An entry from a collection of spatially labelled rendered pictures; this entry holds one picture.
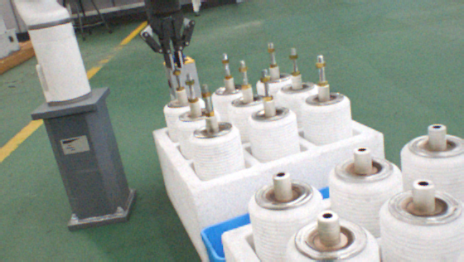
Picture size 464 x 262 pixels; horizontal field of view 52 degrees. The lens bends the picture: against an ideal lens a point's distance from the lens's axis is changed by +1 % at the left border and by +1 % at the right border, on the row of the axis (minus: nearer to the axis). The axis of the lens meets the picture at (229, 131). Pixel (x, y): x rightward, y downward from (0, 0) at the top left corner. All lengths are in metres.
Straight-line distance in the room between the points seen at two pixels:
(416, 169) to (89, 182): 0.74
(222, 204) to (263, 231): 0.27
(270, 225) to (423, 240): 0.17
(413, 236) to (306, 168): 0.39
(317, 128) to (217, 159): 0.21
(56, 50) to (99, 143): 0.22
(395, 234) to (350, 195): 0.10
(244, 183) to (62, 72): 0.49
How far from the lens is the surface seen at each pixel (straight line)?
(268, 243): 0.62
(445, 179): 0.70
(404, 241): 0.56
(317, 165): 0.91
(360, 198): 0.64
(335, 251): 0.51
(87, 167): 1.15
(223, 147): 0.86
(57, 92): 1.13
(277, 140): 0.89
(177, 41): 1.08
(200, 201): 0.85
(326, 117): 0.93
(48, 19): 1.10
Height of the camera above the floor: 0.55
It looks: 20 degrees down
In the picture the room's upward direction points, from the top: 10 degrees counter-clockwise
